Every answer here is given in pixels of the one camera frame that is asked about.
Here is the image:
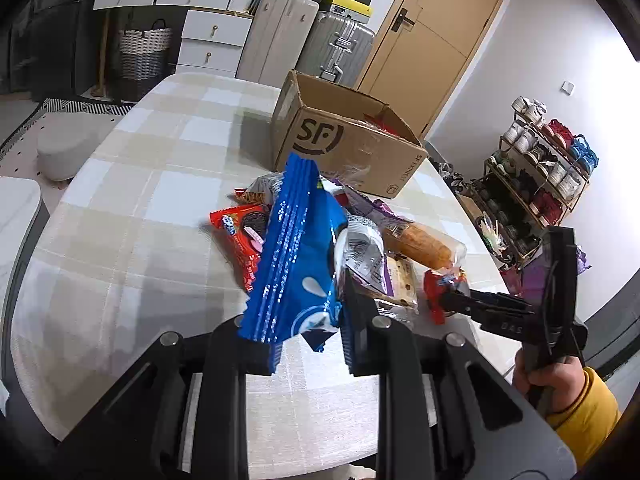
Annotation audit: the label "brown cardboard box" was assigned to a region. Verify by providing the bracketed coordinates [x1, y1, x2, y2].
[270, 70, 430, 200]

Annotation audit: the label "white plastic chair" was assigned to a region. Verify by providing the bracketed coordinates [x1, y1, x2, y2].
[0, 176, 47, 311]

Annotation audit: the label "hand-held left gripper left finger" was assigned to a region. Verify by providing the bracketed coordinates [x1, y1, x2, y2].
[50, 312, 286, 480]

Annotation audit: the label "white drawer desk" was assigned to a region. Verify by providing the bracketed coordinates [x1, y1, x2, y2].
[92, 0, 258, 79]

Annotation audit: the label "beige suitcase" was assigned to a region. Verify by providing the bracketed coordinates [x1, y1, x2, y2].
[236, 0, 321, 86]

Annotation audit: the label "wooden shoe rack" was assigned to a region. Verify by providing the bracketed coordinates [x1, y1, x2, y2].
[470, 97, 601, 271]

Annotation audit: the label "blue snack packet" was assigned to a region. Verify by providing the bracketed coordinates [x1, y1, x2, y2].
[236, 152, 351, 356]

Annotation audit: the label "light purple snack packet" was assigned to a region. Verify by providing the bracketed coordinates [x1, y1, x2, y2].
[332, 180, 416, 232]

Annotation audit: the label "clear biscuit packet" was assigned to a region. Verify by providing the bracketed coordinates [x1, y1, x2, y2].
[372, 257, 421, 323]

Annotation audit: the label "person's right hand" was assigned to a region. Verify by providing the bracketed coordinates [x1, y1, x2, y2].
[512, 346, 587, 414]

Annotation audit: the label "grey white woven basket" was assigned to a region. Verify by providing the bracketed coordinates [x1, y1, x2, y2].
[107, 19, 173, 102]

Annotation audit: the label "pile of dark sneakers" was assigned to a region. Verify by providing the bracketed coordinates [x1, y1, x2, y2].
[434, 160, 472, 195]

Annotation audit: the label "tan wooden door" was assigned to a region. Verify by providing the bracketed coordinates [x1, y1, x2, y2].
[354, 0, 513, 141]

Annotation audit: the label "clear bread roll packet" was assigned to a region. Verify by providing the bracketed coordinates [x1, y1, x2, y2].
[382, 222, 468, 271]

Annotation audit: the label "small red snack packet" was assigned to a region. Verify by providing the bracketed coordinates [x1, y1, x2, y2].
[424, 267, 468, 326]

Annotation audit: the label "black white patterned rug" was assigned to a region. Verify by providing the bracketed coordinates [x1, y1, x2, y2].
[0, 97, 136, 201]

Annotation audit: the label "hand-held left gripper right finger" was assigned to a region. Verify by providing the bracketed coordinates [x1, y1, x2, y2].
[340, 276, 577, 480]

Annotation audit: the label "rows of assorted shoes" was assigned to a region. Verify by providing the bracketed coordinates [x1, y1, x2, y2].
[472, 96, 601, 261]

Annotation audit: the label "red cookie packet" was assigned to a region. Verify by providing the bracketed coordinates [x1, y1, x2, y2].
[209, 204, 271, 295]

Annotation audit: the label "purple bag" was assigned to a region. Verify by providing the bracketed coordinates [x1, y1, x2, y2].
[522, 247, 592, 306]

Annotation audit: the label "silver white snack packet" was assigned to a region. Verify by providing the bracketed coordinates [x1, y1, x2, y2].
[334, 215, 388, 296]

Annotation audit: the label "grey cookie packet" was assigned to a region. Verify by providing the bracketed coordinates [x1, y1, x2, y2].
[235, 172, 287, 208]

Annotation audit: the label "yellow shoebox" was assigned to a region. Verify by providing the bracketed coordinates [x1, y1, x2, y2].
[320, 0, 375, 25]

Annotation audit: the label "round grey stool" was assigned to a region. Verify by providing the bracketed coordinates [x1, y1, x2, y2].
[37, 121, 108, 188]

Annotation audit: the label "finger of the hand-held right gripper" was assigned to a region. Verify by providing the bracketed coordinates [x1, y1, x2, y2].
[439, 291, 541, 320]
[452, 280, 543, 307]

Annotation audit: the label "person's right forearm yellow sleeve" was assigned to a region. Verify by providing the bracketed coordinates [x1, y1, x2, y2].
[545, 366, 623, 468]

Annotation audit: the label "silver suitcase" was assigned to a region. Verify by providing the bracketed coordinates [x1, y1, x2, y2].
[296, 10, 377, 88]

